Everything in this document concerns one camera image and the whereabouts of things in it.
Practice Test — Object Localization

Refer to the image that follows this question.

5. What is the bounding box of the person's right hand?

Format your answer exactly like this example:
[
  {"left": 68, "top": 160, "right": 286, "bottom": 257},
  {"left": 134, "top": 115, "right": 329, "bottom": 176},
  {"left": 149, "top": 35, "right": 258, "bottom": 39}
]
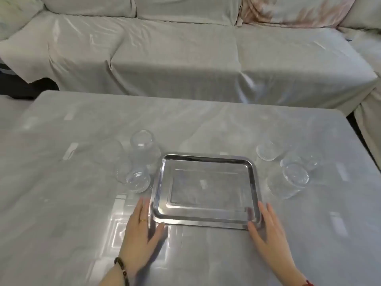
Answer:
[{"left": 248, "top": 201, "right": 299, "bottom": 279}]

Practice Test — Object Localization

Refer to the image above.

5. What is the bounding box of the person's left hand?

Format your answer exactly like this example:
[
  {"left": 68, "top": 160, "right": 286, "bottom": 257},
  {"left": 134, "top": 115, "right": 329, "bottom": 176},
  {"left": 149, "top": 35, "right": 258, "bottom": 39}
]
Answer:
[{"left": 118, "top": 196, "right": 168, "bottom": 275}]

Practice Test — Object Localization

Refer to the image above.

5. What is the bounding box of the stainless steel rectangular tray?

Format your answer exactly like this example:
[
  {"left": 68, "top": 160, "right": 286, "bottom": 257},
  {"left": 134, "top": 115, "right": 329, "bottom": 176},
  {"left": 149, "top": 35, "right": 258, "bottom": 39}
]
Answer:
[{"left": 151, "top": 154, "right": 262, "bottom": 230}]

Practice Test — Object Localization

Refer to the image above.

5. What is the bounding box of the person's left forearm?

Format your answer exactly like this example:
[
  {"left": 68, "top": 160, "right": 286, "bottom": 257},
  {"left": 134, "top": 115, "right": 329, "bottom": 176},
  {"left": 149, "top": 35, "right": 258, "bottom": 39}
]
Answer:
[{"left": 99, "top": 263, "right": 127, "bottom": 286}]

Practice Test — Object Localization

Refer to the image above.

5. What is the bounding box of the person's right forearm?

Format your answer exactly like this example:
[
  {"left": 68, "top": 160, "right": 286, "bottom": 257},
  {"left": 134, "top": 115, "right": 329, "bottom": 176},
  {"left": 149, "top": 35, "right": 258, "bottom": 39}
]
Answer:
[{"left": 282, "top": 269, "right": 310, "bottom": 286}]

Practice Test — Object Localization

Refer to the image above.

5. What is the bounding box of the clear ribbed drinking glass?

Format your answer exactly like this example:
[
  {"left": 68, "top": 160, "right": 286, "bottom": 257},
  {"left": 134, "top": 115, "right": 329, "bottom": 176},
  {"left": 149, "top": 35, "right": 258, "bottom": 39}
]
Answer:
[
  {"left": 280, "top": 151, "right": 319, "bottom": 174},
  {"left": 266, "top": 163, "right": 310, "bottom": 200},
  {"left": 256, "top": 136, "right": 284, "bottom": 161},
  {"left": 97, "top": 139, "right": 124, "bottom": 165},
  {"left": 115, "top": 163, "right": 151, "bottom": 193}
]

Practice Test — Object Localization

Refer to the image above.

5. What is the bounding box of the tall clear glass carafe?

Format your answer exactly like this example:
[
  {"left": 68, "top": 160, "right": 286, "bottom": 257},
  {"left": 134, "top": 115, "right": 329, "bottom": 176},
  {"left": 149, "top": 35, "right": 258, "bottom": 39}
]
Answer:
[{"left": 130, "top": 130, "right": 162, "bottom": 174}]

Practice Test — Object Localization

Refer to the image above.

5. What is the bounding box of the grey covered sofa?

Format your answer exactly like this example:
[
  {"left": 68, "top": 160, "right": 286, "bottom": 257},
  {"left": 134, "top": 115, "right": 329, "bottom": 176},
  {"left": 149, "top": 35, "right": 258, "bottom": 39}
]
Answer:
[{"left": 0, "top": 0, "right": 381, "bottom": 171}]

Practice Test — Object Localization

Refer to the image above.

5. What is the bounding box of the pink floral patterned pillow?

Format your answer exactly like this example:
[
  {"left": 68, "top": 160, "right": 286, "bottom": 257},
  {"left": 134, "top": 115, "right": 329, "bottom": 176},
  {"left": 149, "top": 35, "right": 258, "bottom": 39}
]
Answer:
[{"left": 239, "top": 0, "right": 358, "bottom": 29}]

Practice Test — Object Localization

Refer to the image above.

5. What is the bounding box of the grey sofa back cushion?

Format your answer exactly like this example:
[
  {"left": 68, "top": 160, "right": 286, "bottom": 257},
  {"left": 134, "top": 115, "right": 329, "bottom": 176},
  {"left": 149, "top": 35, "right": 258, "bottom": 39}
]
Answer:
[
  {"left": 133, "top": 0, "right": 242, "bottom": 26},
  {"left": 339, "top": 0, "right": 381, "bottom": 31},
  {"left": 39, "top": 0, "right": 138, "bottom": 19}
]

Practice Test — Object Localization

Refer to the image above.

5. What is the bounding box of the pale green patterned pillow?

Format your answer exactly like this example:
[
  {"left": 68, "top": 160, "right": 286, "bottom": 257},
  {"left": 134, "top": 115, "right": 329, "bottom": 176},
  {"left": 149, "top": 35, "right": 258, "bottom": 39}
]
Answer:
[{"left": 0, "top": 0, "right": 46, "bottom": 41}]

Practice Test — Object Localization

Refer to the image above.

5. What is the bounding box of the dark beaded bracelet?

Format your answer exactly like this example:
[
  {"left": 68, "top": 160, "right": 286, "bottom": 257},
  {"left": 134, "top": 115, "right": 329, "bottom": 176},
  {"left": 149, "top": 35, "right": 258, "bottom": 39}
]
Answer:
[{"left": 114, "top": 257, "right": 131, "bottom": 286}]

